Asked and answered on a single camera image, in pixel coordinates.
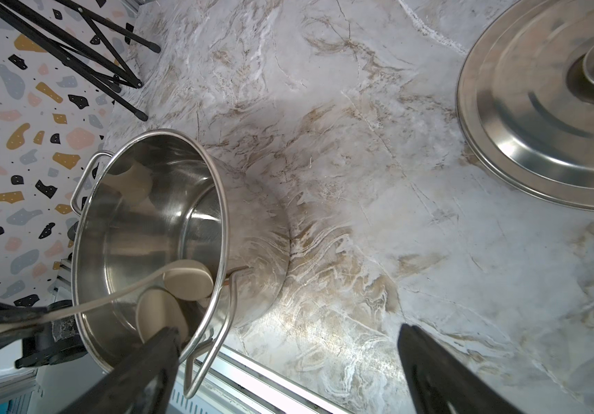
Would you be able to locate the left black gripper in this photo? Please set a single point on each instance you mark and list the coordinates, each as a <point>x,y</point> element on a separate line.
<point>55,343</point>

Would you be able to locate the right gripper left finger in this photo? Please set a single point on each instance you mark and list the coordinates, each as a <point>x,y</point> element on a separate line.
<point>142,383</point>

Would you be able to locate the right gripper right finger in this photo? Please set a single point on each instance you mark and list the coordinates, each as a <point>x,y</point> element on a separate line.
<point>439,383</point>

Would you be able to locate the cream plastic ladle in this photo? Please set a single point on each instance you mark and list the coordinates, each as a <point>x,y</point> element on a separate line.
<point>185,279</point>

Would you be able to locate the stainless steel pot lid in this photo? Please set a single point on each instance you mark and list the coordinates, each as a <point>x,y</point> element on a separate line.
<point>525,100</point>

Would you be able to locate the black perforated music stand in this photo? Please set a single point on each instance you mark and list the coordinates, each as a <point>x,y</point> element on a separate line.
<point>107,75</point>

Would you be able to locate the aluminium mounting rail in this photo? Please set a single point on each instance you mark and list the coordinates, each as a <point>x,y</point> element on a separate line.
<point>237,384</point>

